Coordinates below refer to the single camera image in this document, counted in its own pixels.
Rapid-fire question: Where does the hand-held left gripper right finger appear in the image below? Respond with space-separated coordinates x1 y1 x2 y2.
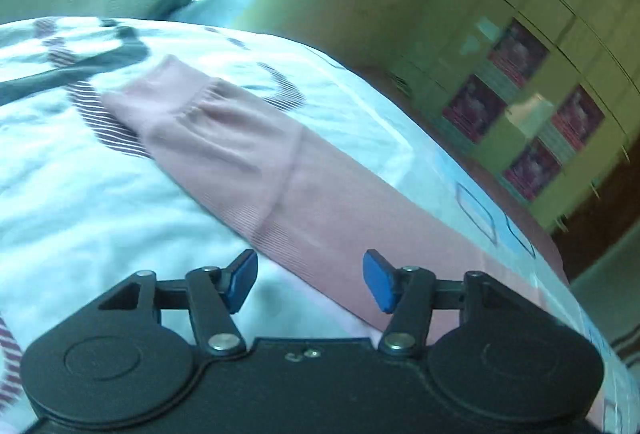
362 249 548 358

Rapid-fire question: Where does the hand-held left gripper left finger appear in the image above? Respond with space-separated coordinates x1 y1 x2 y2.
97 249 259 358

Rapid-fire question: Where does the pink knit garment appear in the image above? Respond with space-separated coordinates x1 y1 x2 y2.
100 54 541 340

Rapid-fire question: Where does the pink checked bedsheet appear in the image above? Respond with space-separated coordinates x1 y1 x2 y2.
350 64 571 287

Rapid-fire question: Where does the pale blue printed bedsheet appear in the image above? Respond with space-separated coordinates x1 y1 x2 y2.
0 16 640 434

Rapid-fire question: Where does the dark brown wooden door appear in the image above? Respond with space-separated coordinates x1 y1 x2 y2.
550 154 640 280

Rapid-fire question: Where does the purple wall poster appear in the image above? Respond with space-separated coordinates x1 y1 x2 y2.
502 139 563 202
487 17 551 90
550 84 607 152
441 74 508 145

